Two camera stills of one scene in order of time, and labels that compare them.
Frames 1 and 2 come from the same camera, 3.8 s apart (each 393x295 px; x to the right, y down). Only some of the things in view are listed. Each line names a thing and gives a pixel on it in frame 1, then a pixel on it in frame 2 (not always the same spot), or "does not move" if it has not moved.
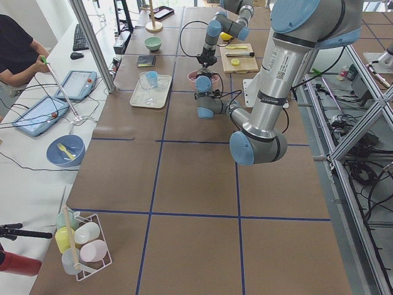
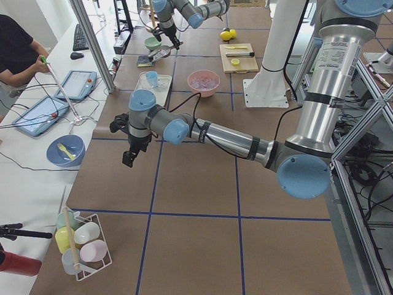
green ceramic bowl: x=153 y=43 does not move
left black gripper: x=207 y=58 to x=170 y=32
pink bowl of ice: x=191 y=77 does not move
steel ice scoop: x=204 y=70 to x=159 y=53
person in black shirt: x=20 y=56 does not move
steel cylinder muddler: x=240 y=54 does not move
